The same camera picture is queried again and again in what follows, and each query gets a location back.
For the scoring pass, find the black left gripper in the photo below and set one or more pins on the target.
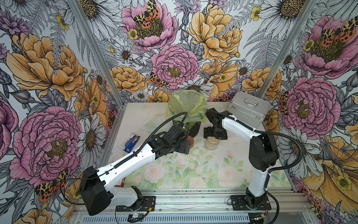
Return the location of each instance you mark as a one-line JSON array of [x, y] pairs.
[[181, 149]]

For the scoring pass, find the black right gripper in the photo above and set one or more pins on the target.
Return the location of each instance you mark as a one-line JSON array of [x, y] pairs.
[[207, 132]]

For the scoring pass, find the glass jar beige lid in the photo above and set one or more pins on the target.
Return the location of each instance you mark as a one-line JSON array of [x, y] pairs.
[[212, 143]]

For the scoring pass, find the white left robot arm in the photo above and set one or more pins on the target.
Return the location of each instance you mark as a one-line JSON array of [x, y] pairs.
[[97, 187]]

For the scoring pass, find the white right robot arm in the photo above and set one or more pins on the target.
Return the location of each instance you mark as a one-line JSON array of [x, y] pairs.
[[263, 151]]

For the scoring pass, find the glass jar orange lid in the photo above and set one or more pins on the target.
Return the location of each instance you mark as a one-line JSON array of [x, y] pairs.
[[191, 140]]

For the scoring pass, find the green plastic bin liner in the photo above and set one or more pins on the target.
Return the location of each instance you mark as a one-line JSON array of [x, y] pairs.
[[190, 101]]

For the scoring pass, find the silver metal case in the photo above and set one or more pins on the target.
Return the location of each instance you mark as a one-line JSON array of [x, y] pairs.
[[249, 109]]

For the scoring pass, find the blue snack packet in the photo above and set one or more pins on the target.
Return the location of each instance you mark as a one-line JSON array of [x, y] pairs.
[[130, 143]]

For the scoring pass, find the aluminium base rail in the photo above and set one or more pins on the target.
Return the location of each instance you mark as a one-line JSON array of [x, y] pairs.
[[207, 206]]

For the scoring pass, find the aluminium frame post left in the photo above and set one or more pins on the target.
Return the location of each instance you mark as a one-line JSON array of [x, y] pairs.
[[93, 44]]

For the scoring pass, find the aluminium frame post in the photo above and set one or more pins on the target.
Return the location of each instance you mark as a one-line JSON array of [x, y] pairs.
[[93, 44], [296, 29]]

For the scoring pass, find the aluminium frame post right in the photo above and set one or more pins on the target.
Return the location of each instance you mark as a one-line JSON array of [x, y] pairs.
[[296, 29]]

